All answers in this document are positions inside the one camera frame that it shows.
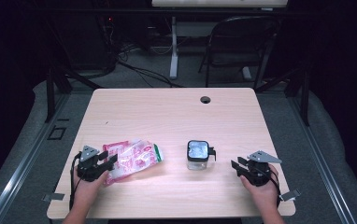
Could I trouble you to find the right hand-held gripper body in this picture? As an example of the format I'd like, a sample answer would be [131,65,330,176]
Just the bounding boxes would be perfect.
[245,150,283,187]

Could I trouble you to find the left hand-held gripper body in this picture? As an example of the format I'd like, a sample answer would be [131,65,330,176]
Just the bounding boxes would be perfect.
[77,145,107,183]

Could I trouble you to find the pink and clear plastic bag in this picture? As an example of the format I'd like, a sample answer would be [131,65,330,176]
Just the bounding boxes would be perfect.
[102,139,164,187]

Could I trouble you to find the clear jar with black lid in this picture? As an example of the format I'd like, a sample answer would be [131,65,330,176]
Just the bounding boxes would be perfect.
[186,139,217,171]

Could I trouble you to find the person's right hand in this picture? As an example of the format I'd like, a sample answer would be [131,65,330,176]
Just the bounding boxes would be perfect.
[240,164,280,210]

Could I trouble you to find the person's left hand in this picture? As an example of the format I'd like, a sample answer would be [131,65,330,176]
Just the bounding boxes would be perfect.
[73,169,109,209]

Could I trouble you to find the grey tape piece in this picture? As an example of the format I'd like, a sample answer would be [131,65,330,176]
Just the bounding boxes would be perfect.
[41,192,65,203]
[278,189,301,203]

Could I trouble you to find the white desk leg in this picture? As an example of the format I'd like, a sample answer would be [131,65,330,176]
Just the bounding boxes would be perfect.
[241,65,253,81]
[169,16,179,79]

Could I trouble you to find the black folding chair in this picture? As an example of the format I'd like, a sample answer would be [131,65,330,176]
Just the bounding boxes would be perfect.
[198,15,280,91]

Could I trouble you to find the black equipment cabinet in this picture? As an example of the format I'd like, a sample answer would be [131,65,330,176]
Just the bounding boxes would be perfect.
[64,12,119,71]

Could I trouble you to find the right hand-held gripper black cable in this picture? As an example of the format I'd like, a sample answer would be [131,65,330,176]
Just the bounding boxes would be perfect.
[268,169,282,208]

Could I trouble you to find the hand-held gripper black cable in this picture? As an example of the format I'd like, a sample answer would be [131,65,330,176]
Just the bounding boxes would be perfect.
[268,169,282,208]
[68,151,83,211]

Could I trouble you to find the left hand-held gripper black cable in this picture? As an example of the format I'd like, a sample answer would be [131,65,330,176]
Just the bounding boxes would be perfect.
[68,151,83,211]

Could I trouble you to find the aluminium floor rail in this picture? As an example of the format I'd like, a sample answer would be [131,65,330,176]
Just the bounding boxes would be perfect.
[288,92,357,224]
[0,92,70,224]

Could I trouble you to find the black metal frame stand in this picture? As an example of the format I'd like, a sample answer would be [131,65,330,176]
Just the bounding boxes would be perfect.
[44,63,103,123]
[254,66,311,127]

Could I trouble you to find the black floor cables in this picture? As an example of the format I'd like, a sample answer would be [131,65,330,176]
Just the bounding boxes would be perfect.
[116,43,184,89]

